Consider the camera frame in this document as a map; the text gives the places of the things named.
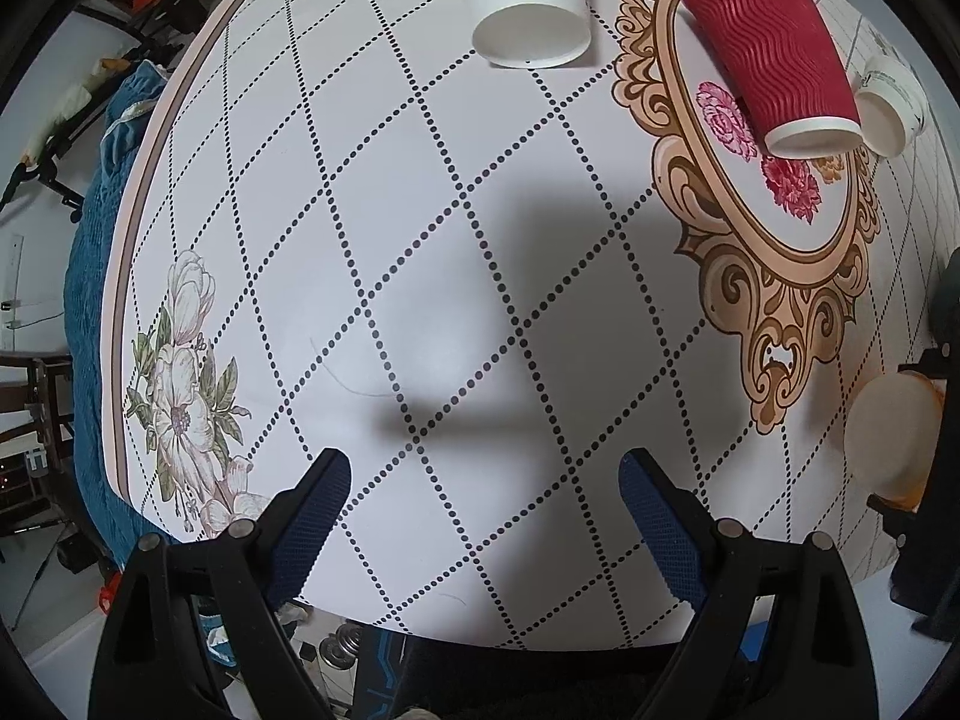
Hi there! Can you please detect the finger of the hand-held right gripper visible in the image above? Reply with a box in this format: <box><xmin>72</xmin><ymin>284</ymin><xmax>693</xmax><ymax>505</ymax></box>
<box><xmin>866</xmin><ymin>491</ymin><xmax>922</xmax><ymax>550</ymax></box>
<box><xmin>897</xmin><ymin>345</ymin><xmax>960</xmax><ymax>395</ymax></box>

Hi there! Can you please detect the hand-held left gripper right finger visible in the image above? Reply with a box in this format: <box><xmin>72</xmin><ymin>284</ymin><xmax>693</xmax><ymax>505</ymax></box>
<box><xmin>617</xmin><ymin>448</ymin><xmax>878</xmax><ymax>720</ymax></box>

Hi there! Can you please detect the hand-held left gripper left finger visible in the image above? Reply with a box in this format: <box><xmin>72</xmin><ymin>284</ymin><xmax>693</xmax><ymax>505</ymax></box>
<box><xmin>88</xmin><ymin>448</ymin><xmax>353</xmax><ymax>720</ymax></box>

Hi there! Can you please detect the red ribbed paper cup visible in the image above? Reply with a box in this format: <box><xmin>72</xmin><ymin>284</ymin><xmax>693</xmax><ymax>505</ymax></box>
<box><xmin>679</xmin><ymin>0</ymin><xmax>863</xmax><ymax>160</ymax></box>

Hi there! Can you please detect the small white paper cup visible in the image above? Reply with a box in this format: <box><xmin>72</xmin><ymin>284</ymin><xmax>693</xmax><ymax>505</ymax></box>
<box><xmin>853</xmin><ymin>54</ymin><xmax>928</xmax><ymax>158</ymax></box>

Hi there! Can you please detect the white bamboo print paper cup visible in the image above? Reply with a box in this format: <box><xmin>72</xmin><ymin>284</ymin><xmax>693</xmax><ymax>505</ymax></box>
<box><xmin>448</xmin><ymin>0</ymin><xmax>592</xmax><ymax>68</ymax></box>

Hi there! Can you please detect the metal dumbbell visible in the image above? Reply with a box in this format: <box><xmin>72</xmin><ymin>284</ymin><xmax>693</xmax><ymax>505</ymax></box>
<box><xmin>319</xmin><ymin>619</ymin><xmax>365</xmax><ymax>672</ymax></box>

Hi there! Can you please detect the dark wooden furniture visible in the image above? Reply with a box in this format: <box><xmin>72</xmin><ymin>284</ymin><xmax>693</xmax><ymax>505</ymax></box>
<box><xmin>0</xmin><ymin>355</ymin><xmax>77</xmax><ymax>535</ymax></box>

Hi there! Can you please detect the blue textured blanket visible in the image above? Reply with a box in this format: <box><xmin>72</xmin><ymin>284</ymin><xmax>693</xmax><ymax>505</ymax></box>
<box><xmin>63</xmin><ymin>60</ymin><xmax>182</xmax><ymax>567</ymax></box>

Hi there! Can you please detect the white floral printed tablecloth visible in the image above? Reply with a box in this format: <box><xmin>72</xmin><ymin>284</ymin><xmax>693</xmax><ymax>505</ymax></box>
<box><xmin>105</xmin><ymin>0</ymin><xmax>944</xmax><ymax>653</ymax></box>

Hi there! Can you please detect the black stand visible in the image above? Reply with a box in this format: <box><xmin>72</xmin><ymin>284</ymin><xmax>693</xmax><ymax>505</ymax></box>
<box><xmin>0</xmin><ymin>154</ymin><xmax>85</xmax><ymax>224</ymax></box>

